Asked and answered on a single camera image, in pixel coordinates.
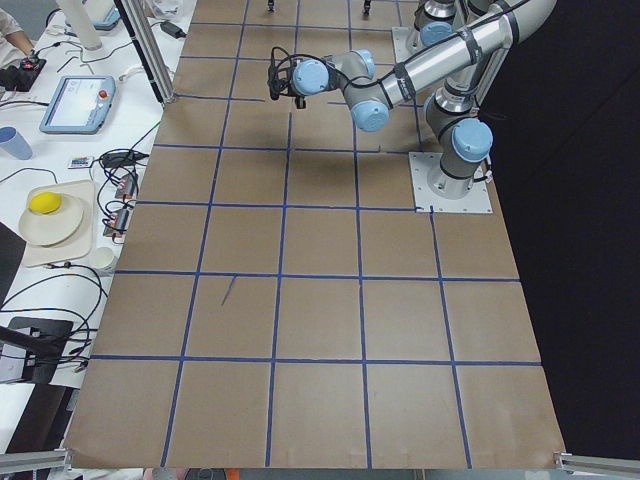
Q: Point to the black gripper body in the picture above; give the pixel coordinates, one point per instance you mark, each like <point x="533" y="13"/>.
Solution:
<point x="300" y="102"/>

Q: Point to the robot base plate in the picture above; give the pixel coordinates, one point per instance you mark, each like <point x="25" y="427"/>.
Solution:
<point x="406" y="42"/>

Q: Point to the white paper cup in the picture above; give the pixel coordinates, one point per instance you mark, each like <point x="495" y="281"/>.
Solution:
<point x="103" y="260"/>

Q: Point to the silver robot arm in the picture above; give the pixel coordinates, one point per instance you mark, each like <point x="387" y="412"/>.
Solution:
<point x="457" y="47"/>
<point x="301" y="75"/>

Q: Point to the black power adapter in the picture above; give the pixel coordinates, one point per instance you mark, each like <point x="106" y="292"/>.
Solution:
<point x="172" y="30"/>

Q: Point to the light blue plastic cup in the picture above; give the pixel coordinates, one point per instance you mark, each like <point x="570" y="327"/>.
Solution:
<point x="14" y="143"/>

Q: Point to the blue teach pendant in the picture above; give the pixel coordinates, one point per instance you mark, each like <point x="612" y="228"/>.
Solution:
<point x="80" y="105"/>

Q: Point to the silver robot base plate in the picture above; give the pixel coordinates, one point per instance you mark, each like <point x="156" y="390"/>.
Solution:
<point x="435" y="191"/>

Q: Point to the yellow lemon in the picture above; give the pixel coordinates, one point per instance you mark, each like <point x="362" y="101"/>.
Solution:
<point x="45" y="203"/>

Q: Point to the aluminium frame post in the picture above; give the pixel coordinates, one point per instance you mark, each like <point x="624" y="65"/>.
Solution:
<point x="141" y="34"/>

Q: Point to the beige plate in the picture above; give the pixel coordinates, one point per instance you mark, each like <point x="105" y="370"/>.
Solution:
<point x="43" y="230"/>

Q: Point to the white cylinder roll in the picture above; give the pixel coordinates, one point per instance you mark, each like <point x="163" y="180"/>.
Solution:
<point x="80" y="23"/>

